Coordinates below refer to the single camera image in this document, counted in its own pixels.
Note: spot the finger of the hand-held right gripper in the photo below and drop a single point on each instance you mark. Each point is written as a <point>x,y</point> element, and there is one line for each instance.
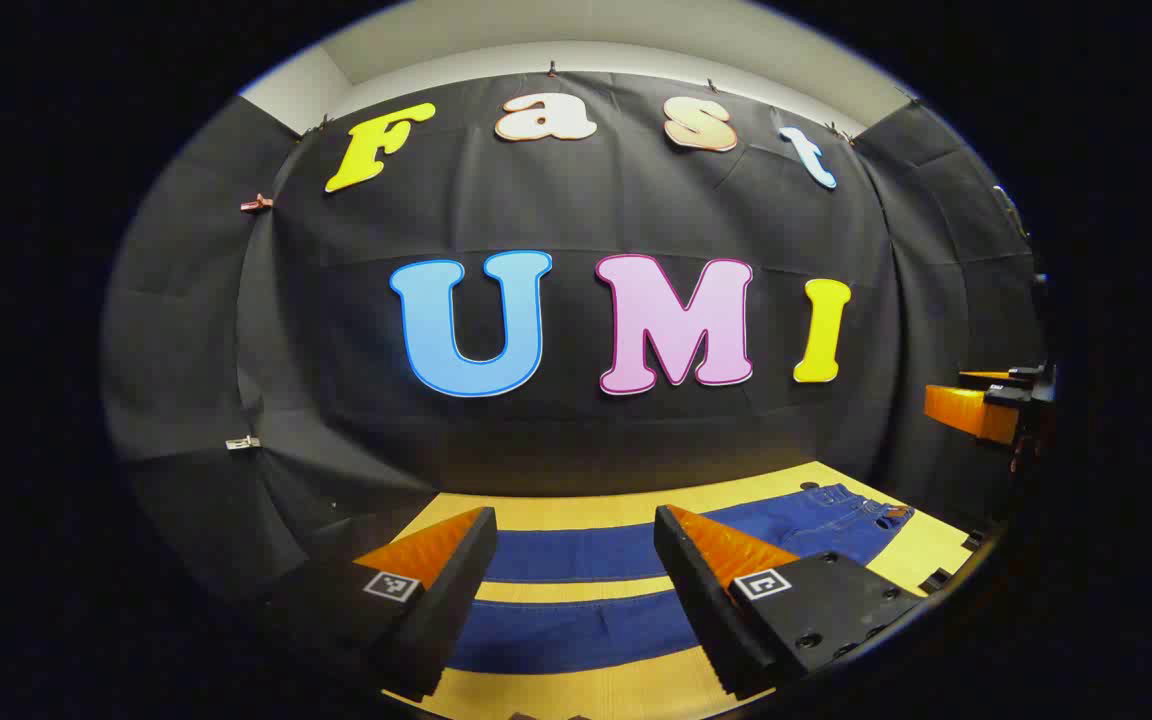
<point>986,377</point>
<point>966,410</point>

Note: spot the blue denim jeans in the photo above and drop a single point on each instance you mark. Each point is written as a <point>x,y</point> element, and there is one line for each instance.
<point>576,630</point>

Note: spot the small red clip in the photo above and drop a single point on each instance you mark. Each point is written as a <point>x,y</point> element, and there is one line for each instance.
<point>256,203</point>

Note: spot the black table clamp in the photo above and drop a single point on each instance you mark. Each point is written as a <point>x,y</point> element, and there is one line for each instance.
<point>973,540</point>
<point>936,580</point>

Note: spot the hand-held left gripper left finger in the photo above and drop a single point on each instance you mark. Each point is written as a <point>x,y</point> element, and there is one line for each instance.
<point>456,600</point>

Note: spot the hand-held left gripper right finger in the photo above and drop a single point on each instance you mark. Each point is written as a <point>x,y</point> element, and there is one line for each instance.
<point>701,600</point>

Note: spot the small silver clip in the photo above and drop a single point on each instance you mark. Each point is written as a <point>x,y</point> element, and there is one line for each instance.
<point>243,442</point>

